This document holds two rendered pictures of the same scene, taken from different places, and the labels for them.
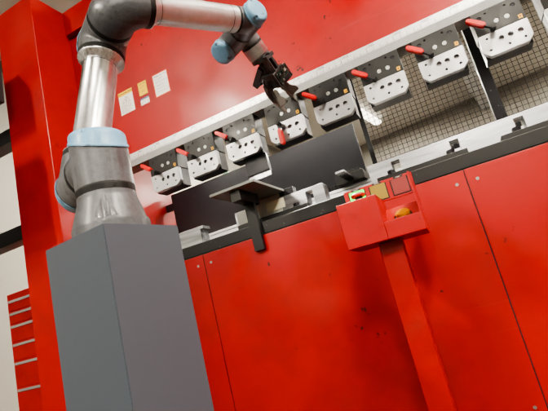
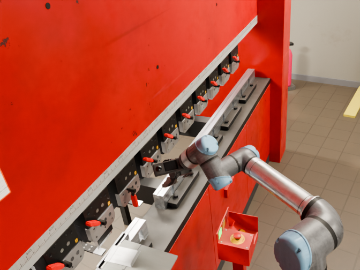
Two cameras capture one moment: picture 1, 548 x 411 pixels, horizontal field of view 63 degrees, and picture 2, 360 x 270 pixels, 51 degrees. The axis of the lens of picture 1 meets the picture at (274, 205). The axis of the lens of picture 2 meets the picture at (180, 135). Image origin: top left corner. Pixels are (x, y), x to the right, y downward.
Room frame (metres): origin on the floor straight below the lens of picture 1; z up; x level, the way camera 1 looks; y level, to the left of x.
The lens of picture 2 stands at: (1.25, 1.09, 2.22)
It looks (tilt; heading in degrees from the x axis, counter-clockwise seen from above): 32 degrees down; 277
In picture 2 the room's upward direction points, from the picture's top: 8 degrees counter-clockwise
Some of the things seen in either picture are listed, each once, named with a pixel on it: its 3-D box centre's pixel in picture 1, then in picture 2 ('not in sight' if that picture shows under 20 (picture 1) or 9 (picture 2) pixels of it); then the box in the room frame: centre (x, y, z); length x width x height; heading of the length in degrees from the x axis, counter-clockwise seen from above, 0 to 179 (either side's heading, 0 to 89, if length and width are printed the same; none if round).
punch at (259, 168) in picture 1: (258, 167); (102, 232); (1.75, 0.02, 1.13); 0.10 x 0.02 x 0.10; 68
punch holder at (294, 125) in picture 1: (288, 122); (120, 181); (1.68, -0.14, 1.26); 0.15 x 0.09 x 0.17; 68
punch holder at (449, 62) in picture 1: (439, 58); (180, 113); (1.45, -0.69, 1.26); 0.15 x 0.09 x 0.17; 68
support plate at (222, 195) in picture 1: (248, 192); (139, 264); (1.61, 0.08, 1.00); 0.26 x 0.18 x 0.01; 158
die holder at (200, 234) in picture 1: (161, 252); not in sight; (1.96, 0.53, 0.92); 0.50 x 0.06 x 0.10; 68
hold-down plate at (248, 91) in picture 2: not in sight; (247, 92); (1.01, -1.62, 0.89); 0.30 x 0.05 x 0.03; 68
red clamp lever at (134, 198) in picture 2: (280, 133); (132, 197); (1.63, -0.09, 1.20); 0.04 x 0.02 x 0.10; 158
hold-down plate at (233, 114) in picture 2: not in sight; (231, 117); (1.16, -1.25, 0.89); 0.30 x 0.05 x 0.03; 68
